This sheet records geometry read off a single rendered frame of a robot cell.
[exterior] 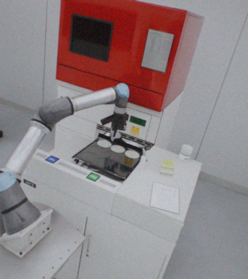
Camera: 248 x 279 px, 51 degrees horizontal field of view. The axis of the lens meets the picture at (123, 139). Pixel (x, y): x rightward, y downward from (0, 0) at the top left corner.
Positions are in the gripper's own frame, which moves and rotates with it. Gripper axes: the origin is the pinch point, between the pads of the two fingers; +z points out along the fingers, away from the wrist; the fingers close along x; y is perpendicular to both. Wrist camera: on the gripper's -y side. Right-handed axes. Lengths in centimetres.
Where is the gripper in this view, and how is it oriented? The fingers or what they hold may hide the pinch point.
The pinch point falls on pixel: (111, 139)
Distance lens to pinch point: 174.6
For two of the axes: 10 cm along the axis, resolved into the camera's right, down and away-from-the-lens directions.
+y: 9.4, 0.2, 3.4
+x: -2.9, -4.8, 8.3
